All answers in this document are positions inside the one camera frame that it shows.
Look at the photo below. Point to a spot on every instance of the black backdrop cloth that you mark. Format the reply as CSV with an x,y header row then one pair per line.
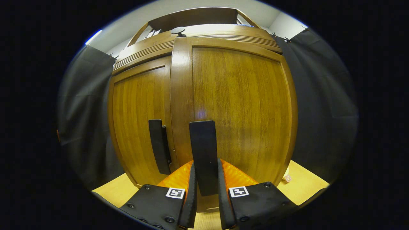
x,y
322,105

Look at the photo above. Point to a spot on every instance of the wooden double-door shoe cabinet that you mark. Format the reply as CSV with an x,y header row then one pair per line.
x,y
198,16

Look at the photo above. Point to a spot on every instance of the ceiling strip light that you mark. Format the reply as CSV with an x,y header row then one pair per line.
x,y
93,37

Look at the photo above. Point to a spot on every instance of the black round drawer knob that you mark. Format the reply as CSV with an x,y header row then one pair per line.
x,y
178,30

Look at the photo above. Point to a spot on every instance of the wooden cabinet door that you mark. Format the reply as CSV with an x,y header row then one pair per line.
x,y
137,121
243,111

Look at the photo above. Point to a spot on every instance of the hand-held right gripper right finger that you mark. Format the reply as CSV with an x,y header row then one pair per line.
x,y
223,204

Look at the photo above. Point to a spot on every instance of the wooden grooved drawer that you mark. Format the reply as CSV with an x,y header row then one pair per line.
x,y
223,32

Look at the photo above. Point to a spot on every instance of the small cream object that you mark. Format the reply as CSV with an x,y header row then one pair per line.
x,y
287,178

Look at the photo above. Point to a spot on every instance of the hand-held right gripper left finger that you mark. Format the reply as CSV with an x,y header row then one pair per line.
x,y
191,204

